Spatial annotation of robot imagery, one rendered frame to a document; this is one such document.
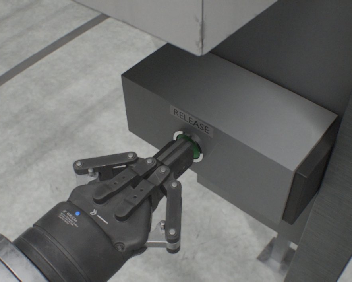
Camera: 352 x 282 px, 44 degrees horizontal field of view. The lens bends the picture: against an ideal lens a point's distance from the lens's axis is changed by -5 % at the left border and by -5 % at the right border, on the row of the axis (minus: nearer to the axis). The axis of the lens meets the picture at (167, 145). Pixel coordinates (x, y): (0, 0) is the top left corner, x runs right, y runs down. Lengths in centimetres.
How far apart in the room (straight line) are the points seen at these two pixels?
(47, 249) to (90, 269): 4
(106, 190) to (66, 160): 162
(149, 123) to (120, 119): 166
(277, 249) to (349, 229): 116
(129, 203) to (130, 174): 3
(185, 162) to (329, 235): 17
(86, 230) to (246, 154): 15
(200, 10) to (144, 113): 26
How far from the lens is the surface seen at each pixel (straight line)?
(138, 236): 36
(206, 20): 22
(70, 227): 34
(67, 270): 34
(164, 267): 165
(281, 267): 167
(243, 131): 39
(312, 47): 40
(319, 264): 53
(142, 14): 24
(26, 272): 32
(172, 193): 38
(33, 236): 35
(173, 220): 37
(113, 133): 207
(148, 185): 38
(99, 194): 38
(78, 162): 41
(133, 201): 37
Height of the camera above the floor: 146
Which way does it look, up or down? 47 degrees down
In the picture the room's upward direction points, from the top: 3 degrees counter-clockwise
